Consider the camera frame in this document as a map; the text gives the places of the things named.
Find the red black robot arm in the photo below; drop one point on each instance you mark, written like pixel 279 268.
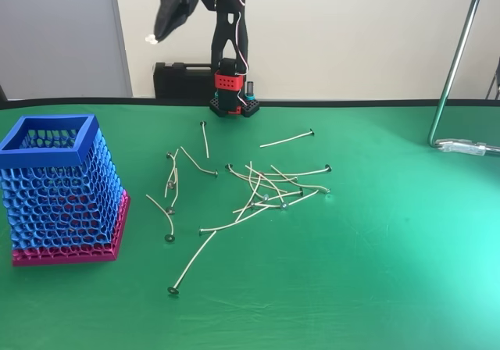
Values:
pixel 228 100

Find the chrome metal stand pole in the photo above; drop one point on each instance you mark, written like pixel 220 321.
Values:
pixel 456 61

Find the blue magenta lattice basket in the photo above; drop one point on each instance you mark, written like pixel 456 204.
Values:
pixel 39 158

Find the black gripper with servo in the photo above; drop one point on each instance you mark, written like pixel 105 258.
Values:
pixel 174 4

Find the black plastic tool case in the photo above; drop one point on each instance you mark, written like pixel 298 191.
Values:
pixel 176 80

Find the black metal chair frame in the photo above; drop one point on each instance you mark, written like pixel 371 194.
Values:
pixel 498 72

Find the green fabric table cloth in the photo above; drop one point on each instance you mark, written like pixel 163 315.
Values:
pixel 351 268

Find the silver metal clip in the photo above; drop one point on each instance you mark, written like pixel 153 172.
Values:
pixel 465 147

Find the black teal table clamp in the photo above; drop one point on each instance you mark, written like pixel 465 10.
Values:
pixel 216 94
pixel 250 88

